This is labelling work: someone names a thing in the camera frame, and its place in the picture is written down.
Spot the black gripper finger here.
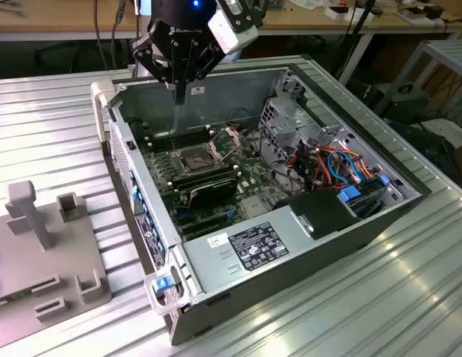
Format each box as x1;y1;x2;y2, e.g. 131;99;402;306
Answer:
128;36;182;106
180;38;223;106

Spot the metal socket cover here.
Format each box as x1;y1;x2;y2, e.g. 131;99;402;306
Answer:
205;125;243;163

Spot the CPU socket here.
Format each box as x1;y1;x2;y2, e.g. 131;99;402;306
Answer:
173;143;216;176

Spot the black RAM slot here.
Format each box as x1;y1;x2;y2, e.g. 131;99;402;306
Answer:
150;136;214;152
145;129;211;145
144;125;210;141
147;132;212;149

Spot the silver drive cage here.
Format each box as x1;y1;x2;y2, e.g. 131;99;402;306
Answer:
258;95;323;167

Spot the black RAM stick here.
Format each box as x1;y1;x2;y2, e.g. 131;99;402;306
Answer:
170;170;240;191
166;163;242;186

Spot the long wooden desk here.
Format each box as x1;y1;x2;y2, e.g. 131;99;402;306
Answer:
0;0;462;81

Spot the green motherboard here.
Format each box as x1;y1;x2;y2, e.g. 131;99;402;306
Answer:
135;124;309;242

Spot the black graphics card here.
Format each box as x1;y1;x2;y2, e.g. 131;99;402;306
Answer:
185;177;240;210

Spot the white box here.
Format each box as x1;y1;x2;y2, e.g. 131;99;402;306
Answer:
324;4;376;22

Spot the silver chipset heatsink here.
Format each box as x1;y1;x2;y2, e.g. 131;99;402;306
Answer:
240;196;272;219

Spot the black expansion slot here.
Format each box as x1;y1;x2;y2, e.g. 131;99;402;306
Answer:
181;219;232;241
176;212;227;231

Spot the black plastic shroud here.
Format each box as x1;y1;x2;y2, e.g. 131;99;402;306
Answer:
272;187;362;241

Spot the black rating label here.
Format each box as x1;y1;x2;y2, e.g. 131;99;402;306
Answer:
228;222;290;271

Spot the blue disk carrier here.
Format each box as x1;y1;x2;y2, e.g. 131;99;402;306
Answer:
336;187;362;205

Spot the black equipment box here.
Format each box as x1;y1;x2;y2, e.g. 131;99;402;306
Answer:
370;82;431;126

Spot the silver power supply unit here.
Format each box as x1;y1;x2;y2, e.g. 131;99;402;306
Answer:
181;206;318;299

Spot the grey parts rack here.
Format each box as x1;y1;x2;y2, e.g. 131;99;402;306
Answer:
0;179;113;341

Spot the blue case latch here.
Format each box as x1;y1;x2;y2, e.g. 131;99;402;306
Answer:
151;274;179;295

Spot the open grey PC case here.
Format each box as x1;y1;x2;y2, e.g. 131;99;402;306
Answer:
89;63;433;347

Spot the green RAM stick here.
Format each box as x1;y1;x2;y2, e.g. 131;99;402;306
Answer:
0;289;35;310

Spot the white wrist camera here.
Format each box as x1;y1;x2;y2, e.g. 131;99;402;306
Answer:
207;0;260;56

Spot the cable with inline connector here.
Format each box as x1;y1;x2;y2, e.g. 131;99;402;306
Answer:
110;0;124;42

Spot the orange power wire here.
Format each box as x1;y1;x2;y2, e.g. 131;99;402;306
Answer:
285;145;343;187

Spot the blue data wire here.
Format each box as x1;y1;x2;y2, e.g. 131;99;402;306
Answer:
326;150;353;187
341;147;366;184

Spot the aluminium frame table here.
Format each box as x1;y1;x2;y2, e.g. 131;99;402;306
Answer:
374;39;462;117

